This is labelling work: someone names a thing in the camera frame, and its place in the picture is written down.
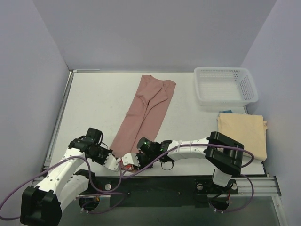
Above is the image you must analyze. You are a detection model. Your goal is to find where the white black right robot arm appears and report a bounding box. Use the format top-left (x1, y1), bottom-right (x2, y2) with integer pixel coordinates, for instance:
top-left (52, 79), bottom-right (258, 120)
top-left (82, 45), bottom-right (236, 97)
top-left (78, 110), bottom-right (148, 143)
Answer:
top-left (133, 132), bottom-right (244, 193)

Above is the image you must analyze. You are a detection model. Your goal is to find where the folded cream t shirt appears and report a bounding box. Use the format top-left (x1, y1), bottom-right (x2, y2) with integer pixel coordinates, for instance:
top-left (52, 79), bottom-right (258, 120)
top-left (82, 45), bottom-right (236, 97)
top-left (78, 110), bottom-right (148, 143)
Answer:
top-left (217, 113), bottom-right (268, 161)

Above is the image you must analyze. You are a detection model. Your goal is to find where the aluminium table edge rail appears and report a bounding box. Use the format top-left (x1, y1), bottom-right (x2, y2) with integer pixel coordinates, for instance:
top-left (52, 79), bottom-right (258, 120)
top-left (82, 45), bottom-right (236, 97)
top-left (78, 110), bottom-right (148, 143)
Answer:
top-left (28, 69), bottom-right (101, 165)

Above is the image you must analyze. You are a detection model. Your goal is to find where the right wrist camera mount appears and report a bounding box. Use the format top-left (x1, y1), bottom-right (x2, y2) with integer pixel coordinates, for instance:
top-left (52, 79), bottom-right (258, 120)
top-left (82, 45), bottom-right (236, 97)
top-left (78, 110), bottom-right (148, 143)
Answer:
top-left (121, 153), bottom-right (140, 171)

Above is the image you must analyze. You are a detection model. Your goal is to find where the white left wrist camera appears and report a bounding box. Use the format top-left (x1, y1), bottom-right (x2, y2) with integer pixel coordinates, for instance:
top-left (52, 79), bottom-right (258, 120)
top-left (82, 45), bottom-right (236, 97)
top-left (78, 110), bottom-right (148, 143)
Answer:
top-left (103, 153), bottom-right (120, 172)

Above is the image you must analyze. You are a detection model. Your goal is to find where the folded light blue cloth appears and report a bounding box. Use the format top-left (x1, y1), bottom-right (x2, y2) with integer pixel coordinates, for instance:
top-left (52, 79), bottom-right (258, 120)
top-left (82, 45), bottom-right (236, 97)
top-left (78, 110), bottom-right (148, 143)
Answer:
top-left (219, 110), bottom-right (233, 113)

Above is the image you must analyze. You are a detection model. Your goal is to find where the pink graphic t shirt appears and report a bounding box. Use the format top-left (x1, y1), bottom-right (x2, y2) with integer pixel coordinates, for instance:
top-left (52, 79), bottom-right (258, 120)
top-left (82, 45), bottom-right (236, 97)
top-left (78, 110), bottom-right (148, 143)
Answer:
top-left (110, 75), bottom-right (176, 158)

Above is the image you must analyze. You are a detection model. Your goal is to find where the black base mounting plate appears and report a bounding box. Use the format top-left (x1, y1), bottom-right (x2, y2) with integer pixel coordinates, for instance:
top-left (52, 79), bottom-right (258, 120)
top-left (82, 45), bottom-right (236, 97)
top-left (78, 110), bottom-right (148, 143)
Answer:
top-left (83, 176), bottom-right (238, 208)

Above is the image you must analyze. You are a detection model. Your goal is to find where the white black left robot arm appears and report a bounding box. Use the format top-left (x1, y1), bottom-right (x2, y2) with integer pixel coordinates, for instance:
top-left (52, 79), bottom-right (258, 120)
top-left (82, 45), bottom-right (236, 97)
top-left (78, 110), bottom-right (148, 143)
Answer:
top-left (20, 128), bottom-right (112, 226)

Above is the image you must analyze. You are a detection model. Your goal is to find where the white perforated plastic basket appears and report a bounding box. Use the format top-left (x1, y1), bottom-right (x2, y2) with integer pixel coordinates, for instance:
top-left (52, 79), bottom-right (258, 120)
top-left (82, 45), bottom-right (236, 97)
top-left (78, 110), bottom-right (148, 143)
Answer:
top-left (194, 67), bottom-right (259, 107)

